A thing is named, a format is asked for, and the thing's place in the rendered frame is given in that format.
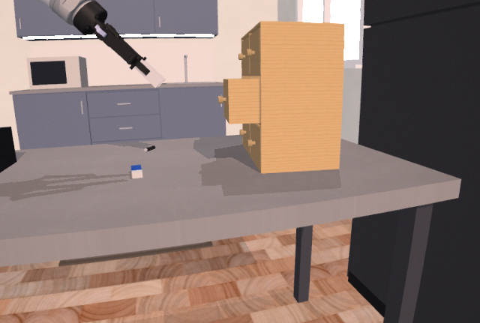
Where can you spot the small wooden chest of drawers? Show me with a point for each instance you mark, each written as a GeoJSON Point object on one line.
{"type": "Point", "coordinates": [301, 95]}

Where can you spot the white eraser with blue sleeve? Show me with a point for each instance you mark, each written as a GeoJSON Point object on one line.
{"type": "Point", "coordinates": [136, 171]}

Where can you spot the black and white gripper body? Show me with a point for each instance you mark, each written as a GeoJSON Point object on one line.
{"type": "Point", "coordinates": [89, 16]}

